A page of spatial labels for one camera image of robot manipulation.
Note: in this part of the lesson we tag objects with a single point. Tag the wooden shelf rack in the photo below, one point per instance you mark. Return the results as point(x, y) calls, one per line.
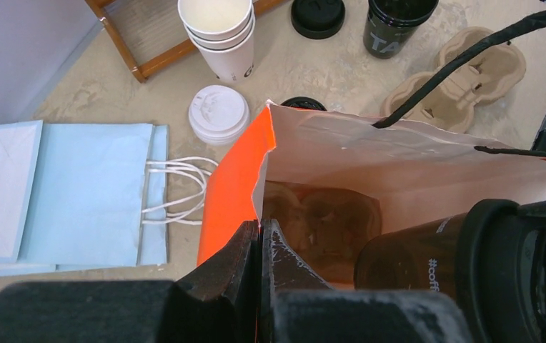
point(149, 35)

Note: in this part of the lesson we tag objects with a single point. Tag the black cup lid front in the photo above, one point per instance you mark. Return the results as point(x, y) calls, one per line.
point(304, 102)

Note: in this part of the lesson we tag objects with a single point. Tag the orange paper bag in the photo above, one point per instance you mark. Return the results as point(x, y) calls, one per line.
point(417, 171)

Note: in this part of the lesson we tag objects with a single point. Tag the stacked white paper cups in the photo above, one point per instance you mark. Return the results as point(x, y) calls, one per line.
point(223, 32)

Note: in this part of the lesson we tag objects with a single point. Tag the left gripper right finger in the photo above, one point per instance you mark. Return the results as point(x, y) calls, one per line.
point(297, 305)

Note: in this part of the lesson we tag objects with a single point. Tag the black cup lid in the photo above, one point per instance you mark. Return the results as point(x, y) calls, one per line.
point(500, 273)
point(317, 19)
point(304, 102)

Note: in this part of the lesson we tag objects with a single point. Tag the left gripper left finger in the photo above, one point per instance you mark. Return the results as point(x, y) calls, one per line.
point(216, 302)

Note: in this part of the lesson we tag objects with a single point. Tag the white cup lid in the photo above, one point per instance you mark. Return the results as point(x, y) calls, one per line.
point(218, 115)

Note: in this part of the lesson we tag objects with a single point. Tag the light blue paper bag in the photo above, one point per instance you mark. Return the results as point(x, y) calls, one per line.
point(91, 196)

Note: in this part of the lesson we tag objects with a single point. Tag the black paper cup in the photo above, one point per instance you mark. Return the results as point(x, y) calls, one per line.
point(391, 23)
point(420, 257)

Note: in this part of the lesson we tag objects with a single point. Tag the brown pulp cup carrier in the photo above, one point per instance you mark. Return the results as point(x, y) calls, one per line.
point(326, 227)

